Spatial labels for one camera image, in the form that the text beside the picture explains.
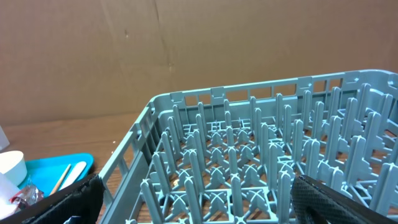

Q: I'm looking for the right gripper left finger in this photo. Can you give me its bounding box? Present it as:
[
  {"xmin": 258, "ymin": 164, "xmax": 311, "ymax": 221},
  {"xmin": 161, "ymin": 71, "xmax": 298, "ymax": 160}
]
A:
[{"xmin": 1, "ymin": 174, "xmax": 105, "ymax": 224}]

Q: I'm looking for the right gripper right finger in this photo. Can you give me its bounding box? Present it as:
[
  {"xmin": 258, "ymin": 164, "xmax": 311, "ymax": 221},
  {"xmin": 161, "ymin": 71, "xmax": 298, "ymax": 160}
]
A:
[{"xmin": 290, "ymin": 175, "xmax": 395, "ymax": 224}]

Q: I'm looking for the grey dishwasher rack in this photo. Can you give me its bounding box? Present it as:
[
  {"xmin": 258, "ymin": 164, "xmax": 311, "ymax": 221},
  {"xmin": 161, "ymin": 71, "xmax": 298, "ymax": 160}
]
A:
[{"xmin": 99, "ymin": 70, "xmax": 397, "ymax": 223}]

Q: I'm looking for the wooden chopstick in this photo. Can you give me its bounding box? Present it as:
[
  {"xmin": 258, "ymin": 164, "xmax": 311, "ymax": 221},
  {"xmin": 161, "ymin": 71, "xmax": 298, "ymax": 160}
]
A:
[{"xmin": 50, "ymin": 164, "xmax": 71, "ymax": 195}]

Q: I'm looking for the white plastic fork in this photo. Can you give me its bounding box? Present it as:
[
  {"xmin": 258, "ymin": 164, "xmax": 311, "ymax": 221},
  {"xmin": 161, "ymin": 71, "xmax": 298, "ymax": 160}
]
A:
[{"xmin": 60, "ymin": 161, "xmax": 86, "ymax": 190}]

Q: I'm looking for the teal serving tray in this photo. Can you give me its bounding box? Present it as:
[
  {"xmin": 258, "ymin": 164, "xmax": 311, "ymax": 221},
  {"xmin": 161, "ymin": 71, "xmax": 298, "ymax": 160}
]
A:
[{"xmin": 18, "ymin": 153, "xmax": 94, "ymax": 197}]

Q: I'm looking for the red snack wrapper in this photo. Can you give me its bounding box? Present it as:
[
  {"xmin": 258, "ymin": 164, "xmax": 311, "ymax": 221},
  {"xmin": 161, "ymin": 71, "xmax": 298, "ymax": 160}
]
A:
[{"xmin": 9, "ymin": 184, "xmax": 44, "ymax": 209}]

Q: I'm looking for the crumpled white tissue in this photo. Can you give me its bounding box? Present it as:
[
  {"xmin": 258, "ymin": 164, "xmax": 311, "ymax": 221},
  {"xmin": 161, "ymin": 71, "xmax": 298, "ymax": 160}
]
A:
[{"xmin": 1, "ymin": 173, "xmax": 19, "ymax": 219}]

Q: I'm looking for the white paper cup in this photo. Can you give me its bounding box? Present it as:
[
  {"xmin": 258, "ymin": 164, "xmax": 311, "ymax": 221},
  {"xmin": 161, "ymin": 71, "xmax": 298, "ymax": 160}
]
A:
[{"xmin": 1, "ymin": 151, "xmax": 27, "ymax": 185}]

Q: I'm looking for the clear plastic bin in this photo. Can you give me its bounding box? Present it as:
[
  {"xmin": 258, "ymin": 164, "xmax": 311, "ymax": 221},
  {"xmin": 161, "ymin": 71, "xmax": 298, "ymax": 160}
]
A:
[{"xmin": 0, "ymin": 127, "xmax": 10, "ymax": 151}]

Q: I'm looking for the cardboard backdrop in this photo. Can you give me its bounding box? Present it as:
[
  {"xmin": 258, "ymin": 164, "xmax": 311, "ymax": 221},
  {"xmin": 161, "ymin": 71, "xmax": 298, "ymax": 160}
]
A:
[{"xmin": 1, "ymin": 0, "xmax": 397, "ymax": 126}]

